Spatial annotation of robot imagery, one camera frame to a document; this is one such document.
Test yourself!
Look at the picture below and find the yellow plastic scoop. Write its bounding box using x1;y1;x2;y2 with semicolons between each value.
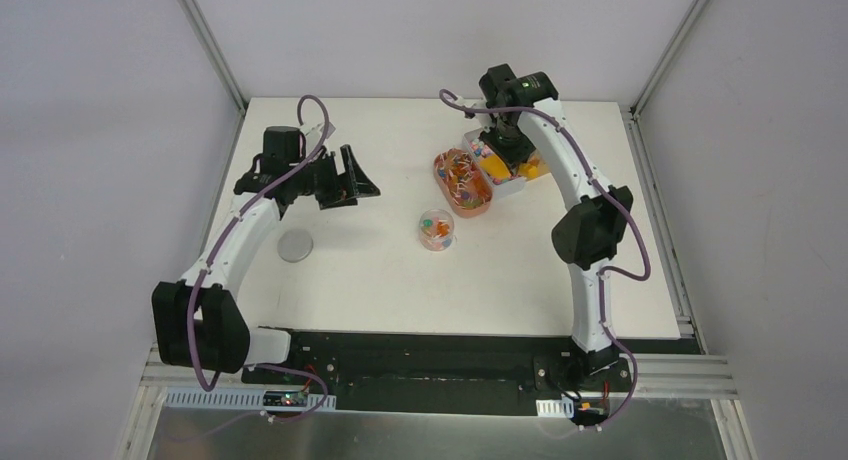
480;155;521;183

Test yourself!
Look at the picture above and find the orange tray of lollipops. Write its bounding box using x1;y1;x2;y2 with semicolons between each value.
433;148;493;218

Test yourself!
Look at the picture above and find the clear plastic jar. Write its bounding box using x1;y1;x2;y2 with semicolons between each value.
418;209;455;252

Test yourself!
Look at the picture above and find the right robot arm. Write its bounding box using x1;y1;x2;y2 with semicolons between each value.
479;64;633;390

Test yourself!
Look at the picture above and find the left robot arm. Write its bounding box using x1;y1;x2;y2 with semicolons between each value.
151;122;380;385

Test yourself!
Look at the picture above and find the white tray of star candies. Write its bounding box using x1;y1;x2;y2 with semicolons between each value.
461;129;528;200

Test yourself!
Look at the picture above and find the gold tray of gummies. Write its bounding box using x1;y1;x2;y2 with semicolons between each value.
517;150;550;181

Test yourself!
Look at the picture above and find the clear jar lid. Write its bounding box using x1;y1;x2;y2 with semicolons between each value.
277;229;314;263

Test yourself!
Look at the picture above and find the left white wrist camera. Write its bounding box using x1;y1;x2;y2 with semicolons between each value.
300;121;336;148

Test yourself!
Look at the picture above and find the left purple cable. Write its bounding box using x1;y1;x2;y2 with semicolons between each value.
162;95;333;442

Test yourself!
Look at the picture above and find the purple cable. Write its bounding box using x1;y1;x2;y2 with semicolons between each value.
439;88;653;438
162;95;333;442

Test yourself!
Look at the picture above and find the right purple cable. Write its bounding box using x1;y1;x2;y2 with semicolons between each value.
439;88;653;438

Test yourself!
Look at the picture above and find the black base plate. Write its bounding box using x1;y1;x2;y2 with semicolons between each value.
241;330;638;417

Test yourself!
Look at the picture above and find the aluminium frame rail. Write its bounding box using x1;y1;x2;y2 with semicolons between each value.
140;346;739;400

